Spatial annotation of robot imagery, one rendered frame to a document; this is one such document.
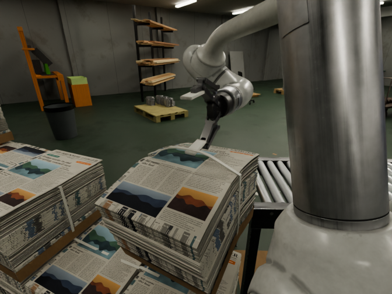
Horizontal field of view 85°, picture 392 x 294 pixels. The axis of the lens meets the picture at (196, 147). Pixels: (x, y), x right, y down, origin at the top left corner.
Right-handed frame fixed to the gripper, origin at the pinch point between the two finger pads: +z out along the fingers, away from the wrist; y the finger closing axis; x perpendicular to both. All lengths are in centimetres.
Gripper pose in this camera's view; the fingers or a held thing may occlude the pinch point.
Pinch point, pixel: (189, 124)
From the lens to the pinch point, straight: 53.5
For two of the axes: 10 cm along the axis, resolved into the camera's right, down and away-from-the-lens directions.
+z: -5.0, 4.2, -7.6
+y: 0.6, 8.9, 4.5
